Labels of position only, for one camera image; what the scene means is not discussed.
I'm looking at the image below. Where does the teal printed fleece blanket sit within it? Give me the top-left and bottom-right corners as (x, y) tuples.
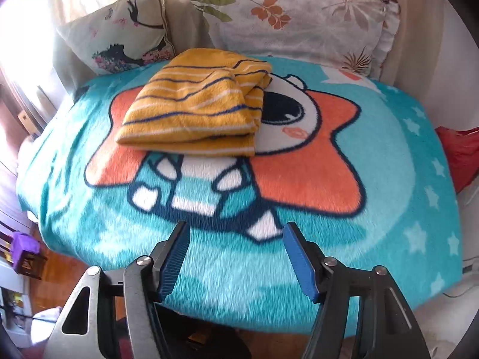
(16, 55), (462, 339)

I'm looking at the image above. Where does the red cloth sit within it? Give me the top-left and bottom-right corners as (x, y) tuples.
(435, 125), (479, 194)

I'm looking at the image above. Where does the purple cloth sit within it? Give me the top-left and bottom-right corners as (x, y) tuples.
(10, 232), (41, 267)

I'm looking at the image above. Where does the white cloth bundle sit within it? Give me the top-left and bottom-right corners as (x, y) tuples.
(29, 306), (63, 345)

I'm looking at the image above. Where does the small figure print pillow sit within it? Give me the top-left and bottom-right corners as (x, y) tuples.
(56, 0), (176, 76)

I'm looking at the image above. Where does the dark wooden chair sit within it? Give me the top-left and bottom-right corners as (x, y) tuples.
(14, 249), (48, 280)

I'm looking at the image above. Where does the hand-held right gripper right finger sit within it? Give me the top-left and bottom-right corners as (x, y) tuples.
(282, 221), (431, 359)

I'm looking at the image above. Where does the large floral ruffled pillow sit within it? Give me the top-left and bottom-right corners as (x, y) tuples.
(188, 0), (402, 79)

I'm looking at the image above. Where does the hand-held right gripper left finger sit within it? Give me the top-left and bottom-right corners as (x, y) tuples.
(43, 220), (191, 359)

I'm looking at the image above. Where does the yellow striped knit sweater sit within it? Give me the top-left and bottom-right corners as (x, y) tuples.
(115, 48), (274, 158)

